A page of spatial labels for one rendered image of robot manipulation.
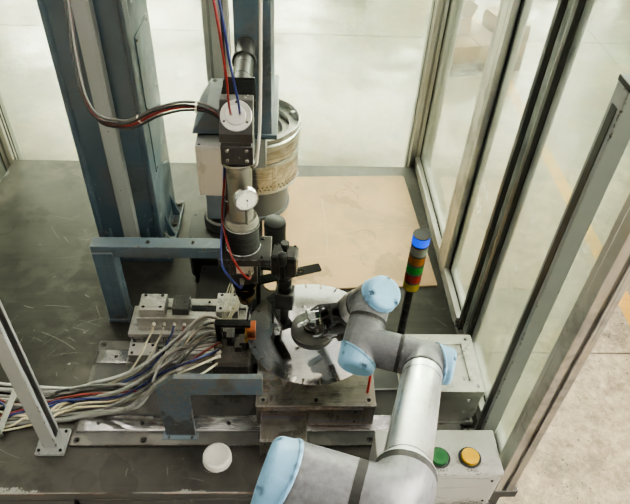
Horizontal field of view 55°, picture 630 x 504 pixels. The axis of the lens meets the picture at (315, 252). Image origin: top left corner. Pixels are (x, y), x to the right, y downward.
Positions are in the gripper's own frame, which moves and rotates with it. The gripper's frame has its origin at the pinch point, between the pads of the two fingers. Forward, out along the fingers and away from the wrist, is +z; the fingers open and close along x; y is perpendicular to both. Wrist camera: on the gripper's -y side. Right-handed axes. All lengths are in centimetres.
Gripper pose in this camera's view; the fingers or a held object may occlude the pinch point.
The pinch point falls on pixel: (326, 329)
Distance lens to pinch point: 152.2
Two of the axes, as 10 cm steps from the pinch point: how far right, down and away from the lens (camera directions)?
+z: -3.7, 3.3, 8.7
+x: 1.9, 9.4, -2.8
